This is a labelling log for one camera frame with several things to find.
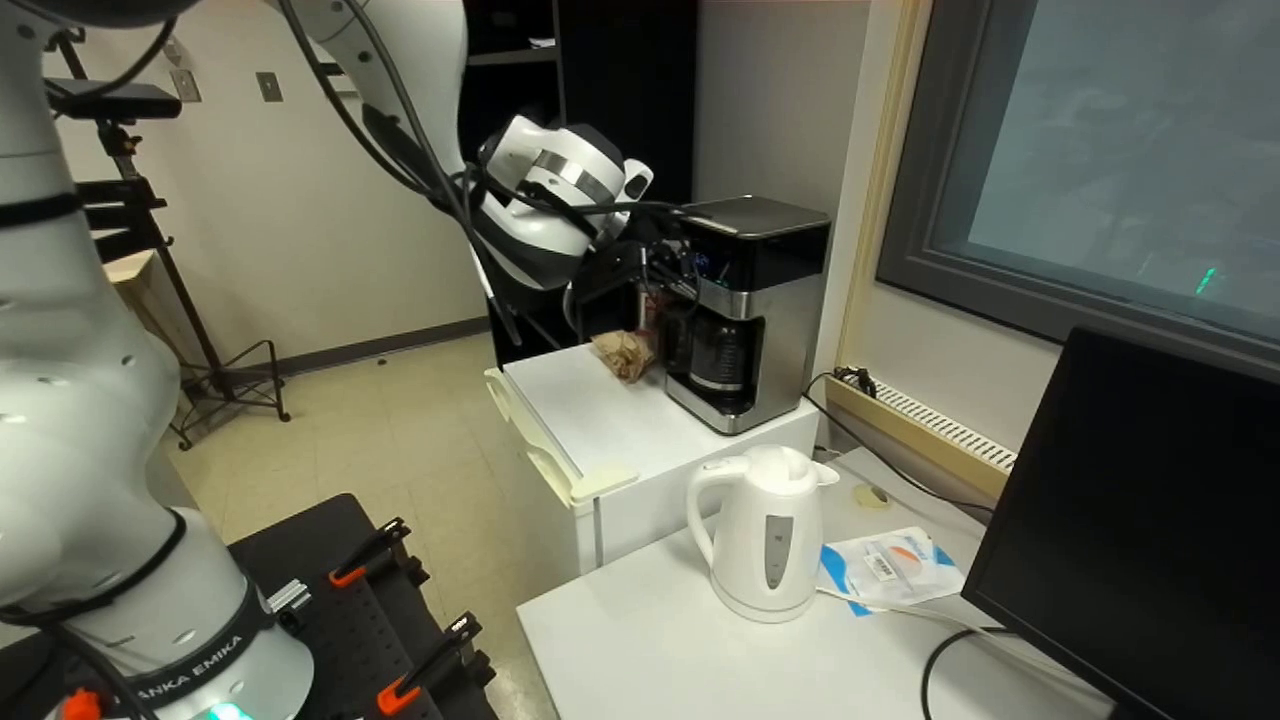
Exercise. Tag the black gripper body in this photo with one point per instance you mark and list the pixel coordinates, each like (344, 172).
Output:
(620, 272)

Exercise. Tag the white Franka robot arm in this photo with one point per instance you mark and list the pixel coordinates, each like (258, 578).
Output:
(80, 403)

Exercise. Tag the black steel coffee maker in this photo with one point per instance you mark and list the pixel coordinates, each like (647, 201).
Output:
(747, 312)

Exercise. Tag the crumpled brown paper bag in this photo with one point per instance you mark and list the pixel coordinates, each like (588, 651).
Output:
(625, 358)

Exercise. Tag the white mini fridge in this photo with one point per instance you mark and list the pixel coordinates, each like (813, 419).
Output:
(625, 442)

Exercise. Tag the black tall cabinet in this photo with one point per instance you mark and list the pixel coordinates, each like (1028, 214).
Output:
(625, 93)

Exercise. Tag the white electric kettle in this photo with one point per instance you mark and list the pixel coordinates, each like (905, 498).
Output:
(761, 533)

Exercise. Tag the beige baseboard heater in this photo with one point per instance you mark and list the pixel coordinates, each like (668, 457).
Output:
(934, 432)

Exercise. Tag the black orange clamp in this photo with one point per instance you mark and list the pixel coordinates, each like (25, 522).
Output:
(365, 554)
(430, 661)

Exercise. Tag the blue and white packet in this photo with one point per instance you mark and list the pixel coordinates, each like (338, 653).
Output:
(886, 564)

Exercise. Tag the grey framed window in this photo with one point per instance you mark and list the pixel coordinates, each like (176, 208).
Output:
(1104, 147)

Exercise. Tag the black computer monitor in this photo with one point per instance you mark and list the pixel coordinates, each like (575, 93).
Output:
(1147, 533)

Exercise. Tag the black wall plug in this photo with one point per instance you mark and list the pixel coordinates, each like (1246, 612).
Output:
(854, 381)

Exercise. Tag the grey wall switch plate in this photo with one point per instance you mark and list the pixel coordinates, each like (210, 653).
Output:
(269, 86)

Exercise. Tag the black camera tripod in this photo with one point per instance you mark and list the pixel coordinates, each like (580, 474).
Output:
(147, 226)

